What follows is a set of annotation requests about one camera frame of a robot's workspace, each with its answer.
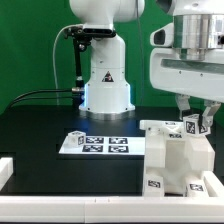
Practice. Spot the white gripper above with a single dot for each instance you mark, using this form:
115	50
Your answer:
200	79

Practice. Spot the white long side rail back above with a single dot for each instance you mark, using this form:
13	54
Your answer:
200	153

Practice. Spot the white long side rail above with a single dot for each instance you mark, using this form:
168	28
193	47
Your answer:
155	149
200	153

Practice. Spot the white chair seat block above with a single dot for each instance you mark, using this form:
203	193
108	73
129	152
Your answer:
176	168

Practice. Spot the white long side rail front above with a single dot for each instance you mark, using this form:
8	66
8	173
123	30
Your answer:
155	149

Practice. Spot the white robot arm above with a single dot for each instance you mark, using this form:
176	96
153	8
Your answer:
187	57

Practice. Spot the white flat back panel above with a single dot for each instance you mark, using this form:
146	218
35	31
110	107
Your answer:
102	145

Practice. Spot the white left fence block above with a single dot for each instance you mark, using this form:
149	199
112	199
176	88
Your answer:
6	170

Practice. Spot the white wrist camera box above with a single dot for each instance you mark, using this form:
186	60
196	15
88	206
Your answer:
163	37

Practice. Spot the white right fence rail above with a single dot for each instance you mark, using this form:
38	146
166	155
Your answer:
214	187

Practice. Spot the white fence rail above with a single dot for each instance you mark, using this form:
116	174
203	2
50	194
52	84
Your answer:
214	187
111	209

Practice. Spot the black camera on stand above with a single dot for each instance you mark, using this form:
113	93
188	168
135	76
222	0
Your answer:
82	38

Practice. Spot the white front fence rail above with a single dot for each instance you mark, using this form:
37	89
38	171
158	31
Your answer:
111	209

